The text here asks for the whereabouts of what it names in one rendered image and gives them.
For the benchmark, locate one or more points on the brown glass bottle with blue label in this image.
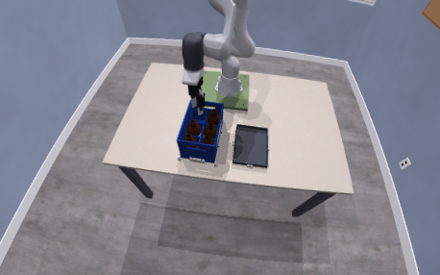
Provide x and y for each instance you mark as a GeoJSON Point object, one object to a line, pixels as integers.
{"type": "Point", "coordinates": [214, 117]}

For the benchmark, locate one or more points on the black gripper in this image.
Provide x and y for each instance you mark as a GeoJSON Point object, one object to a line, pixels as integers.
{"type": "Point", "coordinates": [195, 96]}

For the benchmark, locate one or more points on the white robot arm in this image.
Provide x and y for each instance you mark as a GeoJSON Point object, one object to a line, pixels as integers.
{"type": "Point", "coordinates": [219, 47]}

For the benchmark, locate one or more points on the blue plastic crate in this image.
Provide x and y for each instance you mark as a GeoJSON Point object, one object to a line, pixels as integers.
{"type": "Point", "coordinates": [192, 113]}

